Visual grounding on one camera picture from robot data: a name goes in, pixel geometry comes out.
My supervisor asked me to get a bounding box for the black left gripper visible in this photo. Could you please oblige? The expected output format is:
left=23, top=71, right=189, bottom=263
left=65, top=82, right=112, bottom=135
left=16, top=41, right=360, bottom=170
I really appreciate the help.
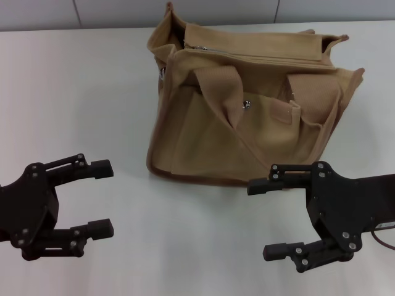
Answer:
left=0, top=153, right=115, bottom=262

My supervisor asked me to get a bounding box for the khaki canvas food bag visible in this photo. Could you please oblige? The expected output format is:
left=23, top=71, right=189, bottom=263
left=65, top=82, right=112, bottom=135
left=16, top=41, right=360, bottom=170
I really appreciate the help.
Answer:
left=144, top=1, right=367, bottom=187

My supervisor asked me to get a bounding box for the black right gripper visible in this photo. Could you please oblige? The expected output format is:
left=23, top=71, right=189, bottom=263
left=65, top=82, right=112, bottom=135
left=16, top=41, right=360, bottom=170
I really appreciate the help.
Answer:
left=246, top=161, right=395, bottom=274

